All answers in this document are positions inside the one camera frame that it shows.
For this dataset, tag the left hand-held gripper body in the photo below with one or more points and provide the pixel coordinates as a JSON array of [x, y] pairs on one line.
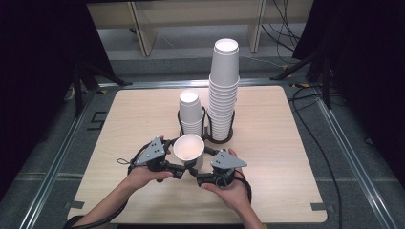
[[153, 152]]

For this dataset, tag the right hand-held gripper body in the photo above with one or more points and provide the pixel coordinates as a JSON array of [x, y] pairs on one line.
[[226, 162]]

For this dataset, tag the black double cup holder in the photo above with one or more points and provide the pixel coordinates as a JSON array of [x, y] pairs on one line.
[[219, 140]]

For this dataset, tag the white paper cup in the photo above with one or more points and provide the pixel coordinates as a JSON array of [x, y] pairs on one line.
[[188, 149]]

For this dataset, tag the tall stack of white cups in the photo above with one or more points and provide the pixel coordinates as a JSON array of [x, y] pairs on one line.
[[223, 95]]

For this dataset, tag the person's left hand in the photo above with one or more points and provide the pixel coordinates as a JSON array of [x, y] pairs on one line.
[[143, 178]]

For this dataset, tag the person's right hand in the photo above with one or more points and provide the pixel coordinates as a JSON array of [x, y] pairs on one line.
[[234, 195]]

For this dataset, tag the short stack of white cups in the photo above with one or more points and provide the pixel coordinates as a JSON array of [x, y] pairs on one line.
[[190, 109]]

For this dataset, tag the black tape strip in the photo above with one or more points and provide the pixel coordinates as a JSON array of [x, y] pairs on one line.
[[321, 207], [74, 205]]

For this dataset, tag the black metal stand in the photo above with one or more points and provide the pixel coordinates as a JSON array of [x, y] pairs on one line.
[[78, 86], [325, 79]]

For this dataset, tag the person's dark clothing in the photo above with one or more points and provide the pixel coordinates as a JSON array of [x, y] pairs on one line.
[[70, 224]]

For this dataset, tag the black curtain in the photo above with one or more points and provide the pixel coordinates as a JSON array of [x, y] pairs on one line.
[[369, 73], [35, 79]]

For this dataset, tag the metal floor rail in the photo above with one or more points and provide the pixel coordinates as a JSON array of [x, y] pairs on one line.
[[165, 84], [353, 162], [57, 162]]

